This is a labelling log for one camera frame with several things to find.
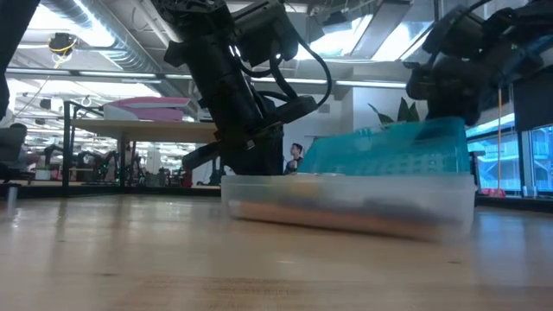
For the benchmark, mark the small white background pot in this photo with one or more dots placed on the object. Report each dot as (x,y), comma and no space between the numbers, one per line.
(43,175)

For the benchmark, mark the wooden shelf with black frame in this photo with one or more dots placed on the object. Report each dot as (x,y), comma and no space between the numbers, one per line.
(151,131)

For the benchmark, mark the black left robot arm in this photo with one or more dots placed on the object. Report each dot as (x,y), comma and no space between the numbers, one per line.
(216,73)

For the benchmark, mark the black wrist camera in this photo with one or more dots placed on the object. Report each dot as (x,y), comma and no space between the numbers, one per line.
(453,30)
(263,30)

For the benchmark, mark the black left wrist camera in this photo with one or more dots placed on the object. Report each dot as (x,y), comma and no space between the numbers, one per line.
(263,30)

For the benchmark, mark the pink stapler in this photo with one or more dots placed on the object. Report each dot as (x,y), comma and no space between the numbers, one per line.
(151,113)

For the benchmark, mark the orange pencil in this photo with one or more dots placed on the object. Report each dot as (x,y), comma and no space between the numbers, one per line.
(324,221)

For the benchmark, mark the small red object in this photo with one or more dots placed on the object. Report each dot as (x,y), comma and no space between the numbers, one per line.
(492,192)

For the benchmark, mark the clear pencil box blue lid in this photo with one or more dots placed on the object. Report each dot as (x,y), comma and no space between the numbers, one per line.
(389,151)

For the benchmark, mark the dark office chair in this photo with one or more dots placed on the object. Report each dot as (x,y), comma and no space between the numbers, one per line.
(10,147)

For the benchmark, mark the long ceiling light bar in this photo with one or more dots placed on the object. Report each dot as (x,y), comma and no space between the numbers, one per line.
(371,84)

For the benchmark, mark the person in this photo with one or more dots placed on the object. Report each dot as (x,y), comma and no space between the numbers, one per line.
(296,160)

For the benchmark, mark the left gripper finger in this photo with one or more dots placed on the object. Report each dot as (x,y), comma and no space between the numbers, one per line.
(246,157)
(271,151)

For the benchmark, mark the black perforated stand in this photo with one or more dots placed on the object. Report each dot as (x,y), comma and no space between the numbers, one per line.
(478,173)

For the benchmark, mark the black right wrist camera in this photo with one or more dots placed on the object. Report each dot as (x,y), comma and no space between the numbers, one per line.
(453,30)

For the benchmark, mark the green snake plant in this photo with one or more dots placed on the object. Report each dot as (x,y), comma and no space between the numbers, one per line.
(406,113)

